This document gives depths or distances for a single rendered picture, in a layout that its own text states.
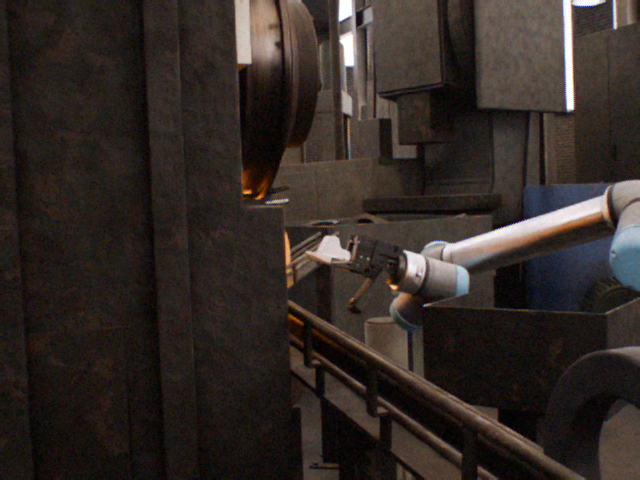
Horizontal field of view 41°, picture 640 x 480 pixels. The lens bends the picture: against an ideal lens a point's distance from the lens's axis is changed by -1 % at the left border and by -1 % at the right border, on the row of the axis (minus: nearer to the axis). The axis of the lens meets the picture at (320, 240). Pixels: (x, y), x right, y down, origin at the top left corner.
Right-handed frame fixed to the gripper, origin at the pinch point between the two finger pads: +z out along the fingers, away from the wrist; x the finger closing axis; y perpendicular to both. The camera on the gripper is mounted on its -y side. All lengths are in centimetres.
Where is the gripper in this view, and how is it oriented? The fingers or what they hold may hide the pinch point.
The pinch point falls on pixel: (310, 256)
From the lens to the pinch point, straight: 180.3
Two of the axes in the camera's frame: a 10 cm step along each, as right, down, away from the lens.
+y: 2.4, -9.7, 0.6
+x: 3.2, 0.3, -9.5
